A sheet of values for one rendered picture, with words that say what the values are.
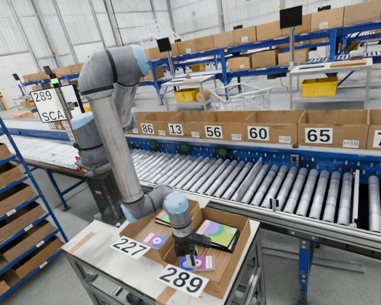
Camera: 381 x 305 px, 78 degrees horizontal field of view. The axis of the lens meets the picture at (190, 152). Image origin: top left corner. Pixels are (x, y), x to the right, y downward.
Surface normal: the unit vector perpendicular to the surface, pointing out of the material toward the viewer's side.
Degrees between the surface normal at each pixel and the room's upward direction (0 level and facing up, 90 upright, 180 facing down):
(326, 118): 90
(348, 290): 0
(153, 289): 0
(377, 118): 90
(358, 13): 90
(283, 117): 90
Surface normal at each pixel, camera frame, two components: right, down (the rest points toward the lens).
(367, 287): -0.18, -0.89
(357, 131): -0.51, 0.46
